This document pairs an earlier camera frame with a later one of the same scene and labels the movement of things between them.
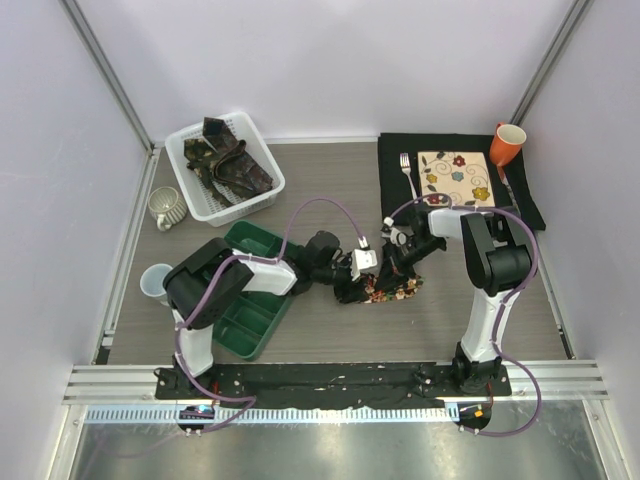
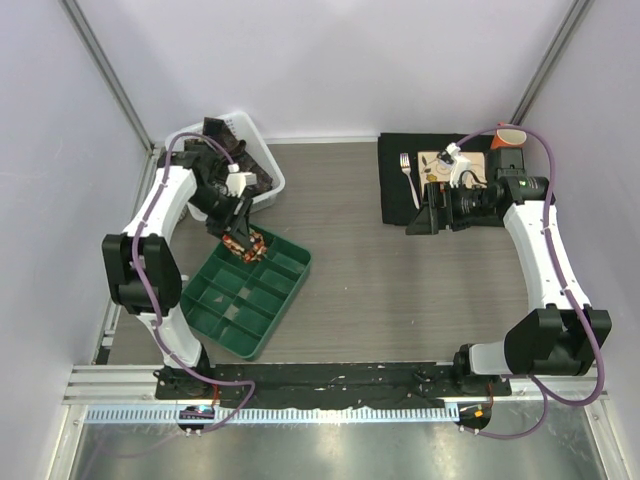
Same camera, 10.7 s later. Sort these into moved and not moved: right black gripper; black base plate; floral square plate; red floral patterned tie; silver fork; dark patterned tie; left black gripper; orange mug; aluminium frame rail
Moved: red floral patterned tie; left black gripper; right black gripper
Not moved: orange mug; floral square plate; black base plate; dark patterned tie; aluminium frame rail; silver fork
